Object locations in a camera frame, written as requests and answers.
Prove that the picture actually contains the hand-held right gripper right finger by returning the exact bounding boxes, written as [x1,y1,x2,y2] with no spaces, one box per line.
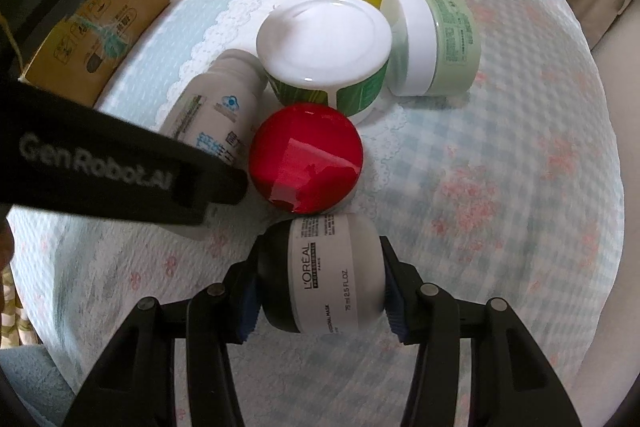
[380,234,553,427]

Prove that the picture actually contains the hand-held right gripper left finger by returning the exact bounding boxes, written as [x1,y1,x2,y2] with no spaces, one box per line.
[75,241,267,427]

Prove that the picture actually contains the pale green jar white lid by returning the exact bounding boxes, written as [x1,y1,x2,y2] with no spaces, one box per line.
[381,0,484,98]

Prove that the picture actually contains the blue checkered lace blanket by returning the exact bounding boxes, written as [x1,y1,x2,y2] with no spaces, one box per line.
[5,0,629,427]

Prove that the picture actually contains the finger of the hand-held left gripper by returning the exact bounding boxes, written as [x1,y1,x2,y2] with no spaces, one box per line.
[169,158,249,229]

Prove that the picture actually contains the cardboard box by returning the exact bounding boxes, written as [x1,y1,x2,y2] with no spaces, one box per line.
[20,0,171,108]

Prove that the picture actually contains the grey cosmetic jar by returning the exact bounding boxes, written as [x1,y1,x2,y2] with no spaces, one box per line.
[257,212,389,336]

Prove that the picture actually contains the grey fleece cloth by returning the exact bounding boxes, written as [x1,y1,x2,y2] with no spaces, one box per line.
[0,346,88,427]

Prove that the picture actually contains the white lid green label jar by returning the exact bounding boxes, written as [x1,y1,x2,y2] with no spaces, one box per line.
[255,0,394,126]

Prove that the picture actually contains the red lid jar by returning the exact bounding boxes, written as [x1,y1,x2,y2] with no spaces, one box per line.
[248,103,366,216]

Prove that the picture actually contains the white plastic bottle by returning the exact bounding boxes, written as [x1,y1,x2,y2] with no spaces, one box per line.
[159,49,269,168]

